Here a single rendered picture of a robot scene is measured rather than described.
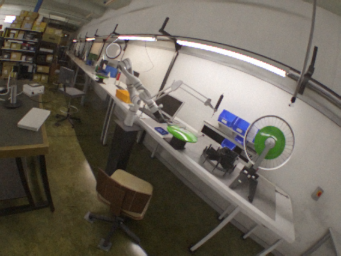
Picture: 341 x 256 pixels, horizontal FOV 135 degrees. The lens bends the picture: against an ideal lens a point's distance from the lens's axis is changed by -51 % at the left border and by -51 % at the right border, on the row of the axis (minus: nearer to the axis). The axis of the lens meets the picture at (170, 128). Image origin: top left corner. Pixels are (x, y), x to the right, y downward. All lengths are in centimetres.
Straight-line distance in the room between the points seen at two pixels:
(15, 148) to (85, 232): 106
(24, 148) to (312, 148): 254
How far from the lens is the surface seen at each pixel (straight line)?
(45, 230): 163
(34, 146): 84
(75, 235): 158
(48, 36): 590
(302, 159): 208
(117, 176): 123
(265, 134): 140
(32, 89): 150
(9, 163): 186
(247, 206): 119
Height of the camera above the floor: 147
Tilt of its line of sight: 18 degrees down
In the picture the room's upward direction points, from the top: 24 degrees clockwise
